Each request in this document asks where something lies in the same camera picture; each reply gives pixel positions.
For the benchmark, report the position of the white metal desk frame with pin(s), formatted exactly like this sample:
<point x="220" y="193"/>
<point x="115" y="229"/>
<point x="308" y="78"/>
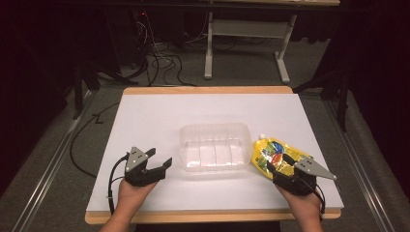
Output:
<point x="248" y="28"/>

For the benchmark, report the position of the black stand legs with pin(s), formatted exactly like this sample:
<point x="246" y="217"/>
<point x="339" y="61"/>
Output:
<point x="79" y="90"/>
<point x="341" y="93"/>

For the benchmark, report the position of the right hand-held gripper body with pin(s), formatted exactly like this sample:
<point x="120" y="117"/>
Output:
<point x="311" y="167"/>

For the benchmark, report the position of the metal floor rail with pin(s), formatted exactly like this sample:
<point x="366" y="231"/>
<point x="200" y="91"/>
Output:
<point x="357" y="167"/>
<point x="48" y="174"/>

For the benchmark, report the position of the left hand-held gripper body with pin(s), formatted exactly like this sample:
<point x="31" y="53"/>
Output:
<point x="137" y="159"/>

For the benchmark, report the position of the person's left hand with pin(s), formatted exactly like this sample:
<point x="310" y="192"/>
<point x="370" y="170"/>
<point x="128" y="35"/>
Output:
<point x="130" y="196"/>

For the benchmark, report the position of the clear plastic container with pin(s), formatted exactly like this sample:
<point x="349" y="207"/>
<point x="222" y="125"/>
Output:
<point x="214" y="146"/>

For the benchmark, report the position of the yellow spouted food pouch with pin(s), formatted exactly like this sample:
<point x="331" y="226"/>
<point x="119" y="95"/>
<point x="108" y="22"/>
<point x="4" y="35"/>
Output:
<point x="264" y="154"/>

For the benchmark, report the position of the person's right hand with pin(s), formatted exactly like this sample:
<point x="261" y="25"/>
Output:
<point x="306" y="206"/>

